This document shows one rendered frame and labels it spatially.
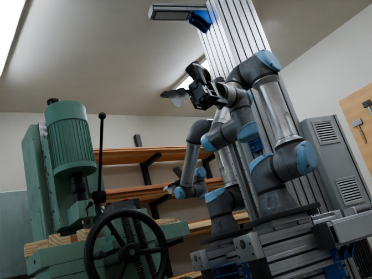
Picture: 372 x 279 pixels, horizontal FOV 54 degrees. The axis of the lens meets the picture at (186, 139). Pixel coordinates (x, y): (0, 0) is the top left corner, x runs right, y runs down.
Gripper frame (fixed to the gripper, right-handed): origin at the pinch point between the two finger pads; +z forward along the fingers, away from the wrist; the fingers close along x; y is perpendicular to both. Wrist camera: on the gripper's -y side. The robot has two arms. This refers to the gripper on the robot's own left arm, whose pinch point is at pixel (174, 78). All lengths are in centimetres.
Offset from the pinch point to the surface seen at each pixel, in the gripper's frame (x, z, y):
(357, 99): 24, -332, -65
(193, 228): 213, -224, -10
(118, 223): 49, -4, 25
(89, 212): 68, -7, 13
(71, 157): 63, -2, -9
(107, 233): 56, -4, 26
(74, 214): 74, -4, 11
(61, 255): 62, 12, 29
